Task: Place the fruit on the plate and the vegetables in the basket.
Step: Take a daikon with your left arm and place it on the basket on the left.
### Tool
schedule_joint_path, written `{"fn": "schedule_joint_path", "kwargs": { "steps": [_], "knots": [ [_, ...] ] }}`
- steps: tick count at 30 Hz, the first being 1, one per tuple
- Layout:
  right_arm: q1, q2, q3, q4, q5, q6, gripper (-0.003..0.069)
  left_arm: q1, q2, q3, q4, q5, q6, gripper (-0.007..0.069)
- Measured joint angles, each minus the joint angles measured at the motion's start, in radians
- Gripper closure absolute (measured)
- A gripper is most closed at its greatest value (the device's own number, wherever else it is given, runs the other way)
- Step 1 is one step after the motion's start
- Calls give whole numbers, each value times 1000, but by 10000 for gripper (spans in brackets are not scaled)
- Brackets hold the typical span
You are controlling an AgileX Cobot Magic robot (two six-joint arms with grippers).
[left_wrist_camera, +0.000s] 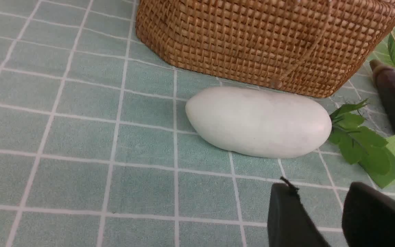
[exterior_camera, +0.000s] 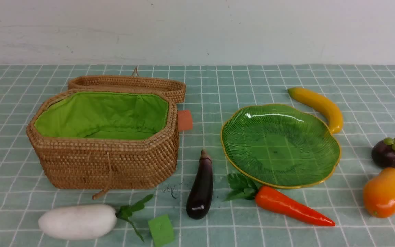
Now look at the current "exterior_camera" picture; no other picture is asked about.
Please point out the dark purple toy eggplant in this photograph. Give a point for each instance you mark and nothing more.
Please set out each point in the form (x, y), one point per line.
(201, 194)

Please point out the yellow toy banana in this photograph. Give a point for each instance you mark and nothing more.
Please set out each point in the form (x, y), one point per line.
(320, 103)

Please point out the orange toy carrot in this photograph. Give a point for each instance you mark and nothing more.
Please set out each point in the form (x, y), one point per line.
(272, 200)

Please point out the white toy radish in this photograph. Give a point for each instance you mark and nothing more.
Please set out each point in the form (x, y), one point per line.
(88, 221)

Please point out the purple toy mangosteen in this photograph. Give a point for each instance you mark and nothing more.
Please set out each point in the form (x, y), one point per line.
(383, 153)

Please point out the orange toy mango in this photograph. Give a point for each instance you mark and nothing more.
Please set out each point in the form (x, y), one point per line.
(379, 194)

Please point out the orange foam block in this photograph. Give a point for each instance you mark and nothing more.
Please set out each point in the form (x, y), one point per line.
(185, 121)

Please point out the woven wicker basket lid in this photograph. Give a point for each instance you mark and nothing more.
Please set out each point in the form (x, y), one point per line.
(172, 89)

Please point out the green glass leaf plate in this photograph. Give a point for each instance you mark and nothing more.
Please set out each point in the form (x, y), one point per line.
(279, 146)

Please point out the woven wicker basket green lining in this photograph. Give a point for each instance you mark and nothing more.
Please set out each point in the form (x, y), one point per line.
(107, 139)

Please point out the green foam cube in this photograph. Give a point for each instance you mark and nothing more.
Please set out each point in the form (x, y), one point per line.
(161, 230)

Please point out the checkered green tablecloth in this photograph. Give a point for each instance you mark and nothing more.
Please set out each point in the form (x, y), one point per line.
(364, 93)

